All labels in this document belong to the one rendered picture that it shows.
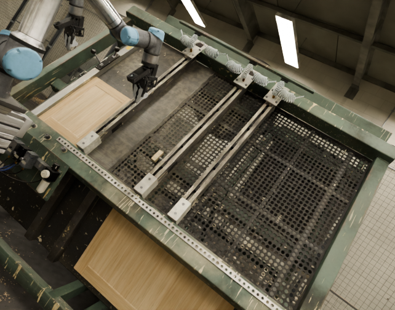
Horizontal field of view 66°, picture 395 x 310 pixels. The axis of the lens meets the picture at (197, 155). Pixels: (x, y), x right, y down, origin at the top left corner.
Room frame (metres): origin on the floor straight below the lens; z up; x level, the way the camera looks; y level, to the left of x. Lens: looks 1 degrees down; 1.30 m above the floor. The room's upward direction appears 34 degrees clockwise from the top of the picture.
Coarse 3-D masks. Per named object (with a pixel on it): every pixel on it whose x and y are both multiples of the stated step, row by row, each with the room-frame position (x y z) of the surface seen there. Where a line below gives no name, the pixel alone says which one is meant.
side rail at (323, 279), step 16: (368, 176) 1.80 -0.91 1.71; (368, 192) 1.74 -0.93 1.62; (352, 208) 1.68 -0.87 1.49; (368, 208) 1.69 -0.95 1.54; (352, 224) 1.63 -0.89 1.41; (336, 240) 1.57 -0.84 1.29; (352, 240) 1.58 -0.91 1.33; (336, 256) 1.52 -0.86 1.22; (320, 272) 1.47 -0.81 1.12; (336, 272) 1.48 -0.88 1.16; (320, 288) 1.43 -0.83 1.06; (304, 304) 1.39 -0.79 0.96; (320, 304) 1.39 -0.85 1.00
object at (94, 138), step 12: (192, 36) 2.12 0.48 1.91; (192, 48) 2.19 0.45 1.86; (204, 48) 2.25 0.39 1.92; (180, 60) 2.21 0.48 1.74; (192, 60) 2.24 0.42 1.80; (168, 72) 2.13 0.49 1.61; (180, 72) 2.19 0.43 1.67; (156, 84) 2.09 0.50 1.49; (168, 84) 2.14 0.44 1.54; (120, 108) 1.92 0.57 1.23; (132, 108) 1.93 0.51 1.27; (108, 120) 1.86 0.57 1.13; (120, 120) 1.89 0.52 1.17; (96, 132) 1.81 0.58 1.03; (108, 132) 1.85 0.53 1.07; (84, 144) 1.75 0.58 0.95; (96, 144) 1.81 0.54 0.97
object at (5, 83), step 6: (0, 72) 1.12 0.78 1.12; (0, 78) 1.13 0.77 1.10; (6, 78) 1.14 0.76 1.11; (12, 78) 1.17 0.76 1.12; (0, 84) 1.13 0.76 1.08; (6, 84) 1.15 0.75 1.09; (0, 90) 1.13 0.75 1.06; (6, 90) 1.16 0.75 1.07; (0, 96) 1.14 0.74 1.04; (6, 96) 1.17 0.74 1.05
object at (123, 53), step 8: (136, 48) 2.33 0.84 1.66; (120, 56) 2.23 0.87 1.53; (112, 64) 2.20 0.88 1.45; (88, 72) 2.12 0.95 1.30; (96, 72) 2.12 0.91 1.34; (104, 72) 2.18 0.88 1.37; (80, 80) 2.07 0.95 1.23; (88, 80) 2.09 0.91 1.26; (72, 88) 2.02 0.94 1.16; (56, 96) 1.98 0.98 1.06; (64, 96) 1.99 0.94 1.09; (48, 104) 1.93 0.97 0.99; (56, 104) 1.97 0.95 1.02; (32, 112) 1.89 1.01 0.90; (40, 112) 1.90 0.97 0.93
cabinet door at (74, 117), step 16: (96, 80) 2.11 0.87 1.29; (80, 96) 2.02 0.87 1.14; (96, 96) 2.03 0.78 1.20; (112, 96) 2.04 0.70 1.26; (48, 112) 1.93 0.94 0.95; (64, 112) 1.94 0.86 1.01; (80, 112) 1.95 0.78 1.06; (96, 112) 1.96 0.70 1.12; (112, 112) 1.96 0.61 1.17; (64, 128) 1.87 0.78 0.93; (80, 128) 1.88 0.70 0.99
